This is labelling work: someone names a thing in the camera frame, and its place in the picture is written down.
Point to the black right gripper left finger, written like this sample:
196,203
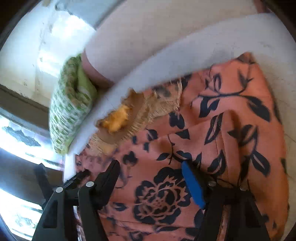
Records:
58,221

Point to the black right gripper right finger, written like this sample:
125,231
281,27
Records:
230,213

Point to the orange black floral garment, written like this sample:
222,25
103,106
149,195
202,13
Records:
224,120

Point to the stained glass window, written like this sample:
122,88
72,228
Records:
21,197

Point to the green white patterned pillow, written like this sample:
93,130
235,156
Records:
72,100

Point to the light blue pillow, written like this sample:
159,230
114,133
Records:
92,12

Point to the pink bolster cushion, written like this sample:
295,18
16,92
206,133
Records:
136,30

